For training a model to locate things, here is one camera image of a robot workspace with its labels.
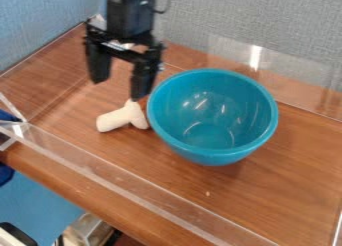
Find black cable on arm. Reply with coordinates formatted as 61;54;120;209
152;0;172;15

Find white toy mushroom brown cap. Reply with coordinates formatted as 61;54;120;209
96;98;149;132

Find blue object at left edge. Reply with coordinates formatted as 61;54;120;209
0;109;22;188

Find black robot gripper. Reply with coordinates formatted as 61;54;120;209
85;0;162;101

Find metal table frame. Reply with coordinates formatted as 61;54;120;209
51;213;113;246

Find blue plastic bowl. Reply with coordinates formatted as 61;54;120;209
146;68;279;166

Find clear acrylic back barrier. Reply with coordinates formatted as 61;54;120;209
157;34;342;122

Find clear acrylic barrier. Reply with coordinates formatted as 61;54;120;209
157;34;342;122
0;122;277;246

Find clear acrylic front barrier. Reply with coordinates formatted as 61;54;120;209
0;122;277;246

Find black white object bottom left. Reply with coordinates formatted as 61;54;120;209
0;222;38;246

